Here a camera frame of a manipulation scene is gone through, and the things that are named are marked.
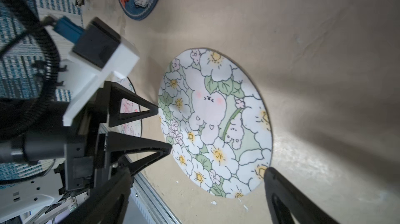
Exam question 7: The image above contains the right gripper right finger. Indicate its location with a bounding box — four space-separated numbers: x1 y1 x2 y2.
264 167 338 224

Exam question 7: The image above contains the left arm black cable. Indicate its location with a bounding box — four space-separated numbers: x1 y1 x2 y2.
0 0 61 143

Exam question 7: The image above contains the pink blossom coaster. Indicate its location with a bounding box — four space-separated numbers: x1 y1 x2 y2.
112 77 142 137

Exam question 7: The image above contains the white daisy coaster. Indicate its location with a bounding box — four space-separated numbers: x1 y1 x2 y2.
158 48 273 199

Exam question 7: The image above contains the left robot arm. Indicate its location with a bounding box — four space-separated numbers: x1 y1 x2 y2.
1 82 172 224

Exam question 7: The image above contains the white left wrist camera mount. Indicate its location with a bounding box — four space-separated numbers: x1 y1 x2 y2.
54 17 140 127

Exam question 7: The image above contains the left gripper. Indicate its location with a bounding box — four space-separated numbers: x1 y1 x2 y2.
1 81 173 192

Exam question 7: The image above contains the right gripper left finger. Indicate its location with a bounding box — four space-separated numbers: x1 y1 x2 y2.
61 168 131 224

